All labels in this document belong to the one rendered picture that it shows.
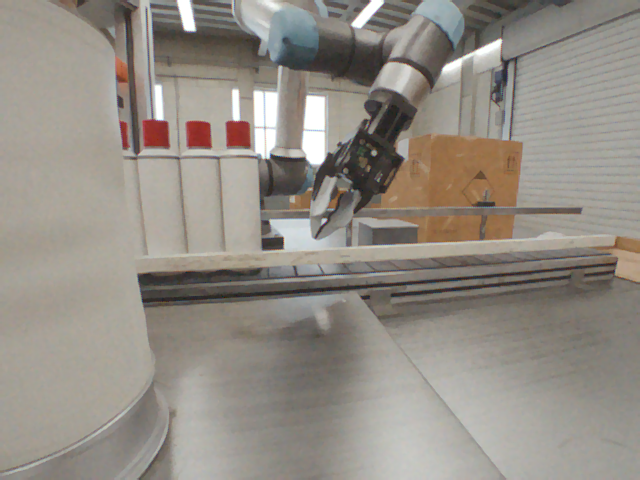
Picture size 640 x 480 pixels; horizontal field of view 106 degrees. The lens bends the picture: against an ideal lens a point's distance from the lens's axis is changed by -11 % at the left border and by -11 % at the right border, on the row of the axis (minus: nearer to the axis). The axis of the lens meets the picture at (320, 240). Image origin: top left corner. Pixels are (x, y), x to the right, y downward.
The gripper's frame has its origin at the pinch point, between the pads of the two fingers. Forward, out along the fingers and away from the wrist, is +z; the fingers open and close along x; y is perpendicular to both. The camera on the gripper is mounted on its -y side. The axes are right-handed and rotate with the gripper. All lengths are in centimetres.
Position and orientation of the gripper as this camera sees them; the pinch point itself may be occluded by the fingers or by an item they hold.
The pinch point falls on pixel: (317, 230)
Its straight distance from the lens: 41.2
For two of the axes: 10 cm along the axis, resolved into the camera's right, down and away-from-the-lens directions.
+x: 8.5, 4.5, 2.6
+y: 1.8, 2.1, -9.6
